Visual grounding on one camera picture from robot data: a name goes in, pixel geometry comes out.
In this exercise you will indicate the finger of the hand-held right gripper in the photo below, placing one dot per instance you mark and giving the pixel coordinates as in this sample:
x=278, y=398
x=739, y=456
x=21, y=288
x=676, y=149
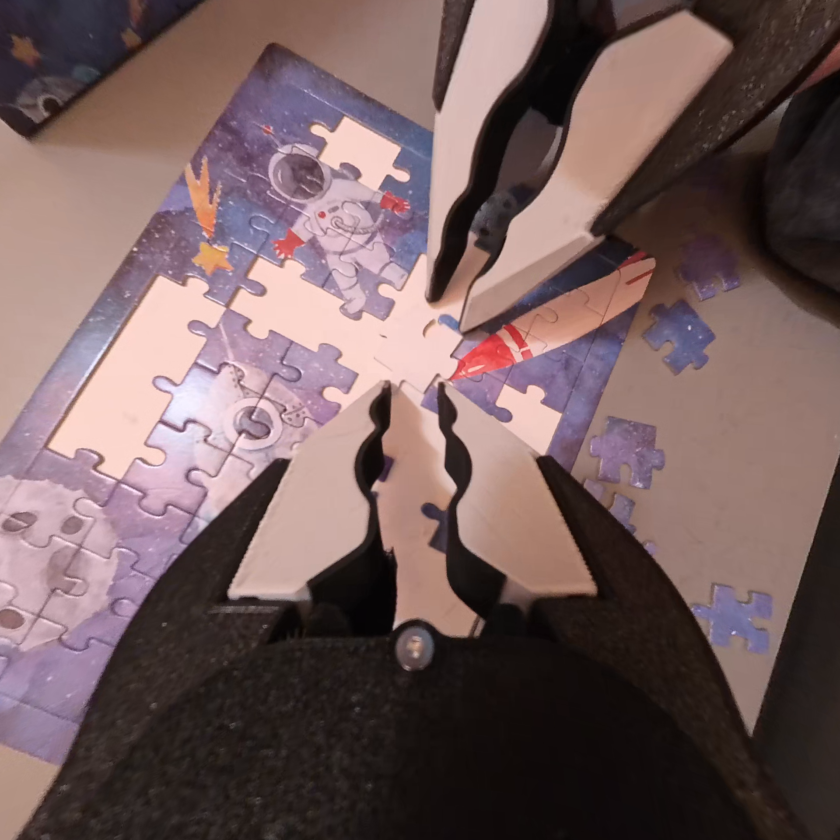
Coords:
x=623, y=131
x=472, y=98

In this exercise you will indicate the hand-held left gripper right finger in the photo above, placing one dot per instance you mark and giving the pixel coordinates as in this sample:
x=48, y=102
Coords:
x=525, y=525

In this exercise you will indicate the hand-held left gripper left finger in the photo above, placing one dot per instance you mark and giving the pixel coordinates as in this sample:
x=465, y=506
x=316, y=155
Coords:
x=302, y=525

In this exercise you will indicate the puzzle pieces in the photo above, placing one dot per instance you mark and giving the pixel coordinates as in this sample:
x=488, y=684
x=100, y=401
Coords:
x=627, y=453

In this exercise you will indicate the space puzzle board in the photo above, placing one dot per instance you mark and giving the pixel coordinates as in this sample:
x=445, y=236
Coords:
x=295, y=85

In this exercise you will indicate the person's right forearm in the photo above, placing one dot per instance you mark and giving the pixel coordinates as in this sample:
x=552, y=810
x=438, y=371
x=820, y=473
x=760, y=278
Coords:
x=807, y=197

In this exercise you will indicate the grey desk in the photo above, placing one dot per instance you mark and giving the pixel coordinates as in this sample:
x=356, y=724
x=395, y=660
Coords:
x=722, y=407

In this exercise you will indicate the illustrated puzzle box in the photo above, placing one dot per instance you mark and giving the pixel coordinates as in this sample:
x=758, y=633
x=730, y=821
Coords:
x=52, y=65

